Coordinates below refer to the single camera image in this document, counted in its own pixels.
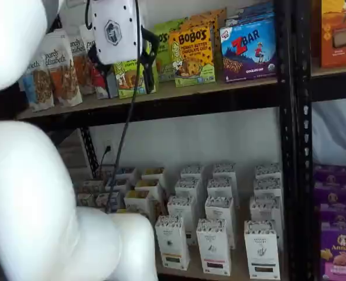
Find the white box green strip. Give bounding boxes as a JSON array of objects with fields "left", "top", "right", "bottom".
[
  {"left": 249, "top": 195, "right": 283, "bottom": 235},
  {"left": 244, "top": 220, "right": 281, "bottom": 280},
  {"left": 254, "top": 163, "right": 282, "bottom": 180},
  {"left": 253, "top": 177, "right": 282, "bottom": 200}
]

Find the white wall plate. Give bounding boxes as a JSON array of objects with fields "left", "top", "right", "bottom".
[{"left": 64, "top": 0, "right": 87, "bottom": 9}]

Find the orange strip granola bag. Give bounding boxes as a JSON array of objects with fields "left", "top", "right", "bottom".
[
  {"left": 40, "top": 28, "right": 84, "bottom": 108},
  {"left": 67, "top": 34, "right": 96, "bottom": 96}
]

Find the white box yellow strip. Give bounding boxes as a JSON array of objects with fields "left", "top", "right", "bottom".
[
  {"left": 167, "top": 195, "right": 197, "bottom": 246},
  {"left": 154, "top": 215, "right": 190, "bottom": 270},
  {"left": 180, "top": 163, "right": 205, "bottom": 183},
  {"left": 174, "top": 177, "right": 203, "bottom": 205}
]

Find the green oatmeal box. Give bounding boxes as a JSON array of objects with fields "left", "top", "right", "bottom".
[{"left": 76, "top": 193, "right": 97, "bottom": 207}]

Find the orange snack box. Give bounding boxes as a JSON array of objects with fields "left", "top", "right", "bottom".
[{"left": 320, "top": 0, "right": 346, "bottom": 69}]

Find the white box pink strip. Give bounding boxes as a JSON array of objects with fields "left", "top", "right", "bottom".
[
  {"left": 213, "top": 162, "right": 238, "bottom": 182},
  {"left": 207, "top": 177, "right": 238, "bottom": 203},
  {"left": 204, "top": 195, "right": 237, "bottom": 249},
  {"left": 196, "top": 218, "right": 232, "bottom": 277}
]

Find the black power plug cord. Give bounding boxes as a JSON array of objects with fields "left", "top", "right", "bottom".
[{"left": 98, "top": 145, "right": 112, "bottom": 179}]

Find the blue oatmeal box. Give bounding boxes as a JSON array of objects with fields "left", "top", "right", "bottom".
[
  {"left": 95, "top": 191, "right": 124, "bottom": 211},
  {"left": 115, "top": 166, "right": 138, "bottom": 181}
]

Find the yellow Bobo's peanut butter box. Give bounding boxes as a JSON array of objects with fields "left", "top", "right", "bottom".
[
  {"left": 180, "top": 14, "right": 221, "bottom": 76},
  {"left": 168, "top": 25, "right": 217, "bottom": 88},
  {"left": 189, "top": 8, "right": 228, "bottom": 71}
]

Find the purely elizabeth yellow granola box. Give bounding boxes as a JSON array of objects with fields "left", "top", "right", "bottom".
[
  {"left": 141, "top": 166, "right": 166, "bottom": 184},
  {"left": 134, "top": 179, "right": 163, "bottom": 200},
  {"left": 124, "top": 190, "right": 155, "bottom": 219}
]

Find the blue strip granola bag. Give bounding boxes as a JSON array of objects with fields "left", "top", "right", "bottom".
[{"left": 18, "top": 57, "right": 56, "bottom": 113}]

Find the purple Annie's snack box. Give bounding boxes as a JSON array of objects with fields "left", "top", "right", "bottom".
[
  {"left": 314, "top": 183, "right": 346, "bottom": 205},
  {"left": 320, "top": 224, "right": 346, "bottom": 281},
  {"left": 313, "top": 165, "right": 346, "bottom": 187},
  {"left": 318, "top": 203, "right": 346, "bottom": 228}
]

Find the green Bobo's apple pie box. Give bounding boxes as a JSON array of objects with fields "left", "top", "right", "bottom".
[
  {"left": 112, "top": 57, "right": 159, "bottom": 100},
  {"left": 153, "top": 17, "right": 189, "bottom": 33},
  {"left": 152, "top": 28, "right": 176, "bottom": 83}
]

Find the red strip granola bag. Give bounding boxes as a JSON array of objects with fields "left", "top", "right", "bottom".
[{"left": 78, "top": 23, "right": 119, "bottom": 100}]

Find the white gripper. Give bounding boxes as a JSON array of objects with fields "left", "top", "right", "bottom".
[{"left": 87, "top": 0, "right": 158, "bottom": 95}]

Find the blue Z Bar box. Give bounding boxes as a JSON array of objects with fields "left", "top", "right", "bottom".
[
  {"left": 224, "top": 11, "right": 276, "bottom": 29},
  {"left": 235, "top": 1, "right": 275, "bottom": 17},
  {"left": 219, "top": 19, "right": 278, "bottom": 84}
]

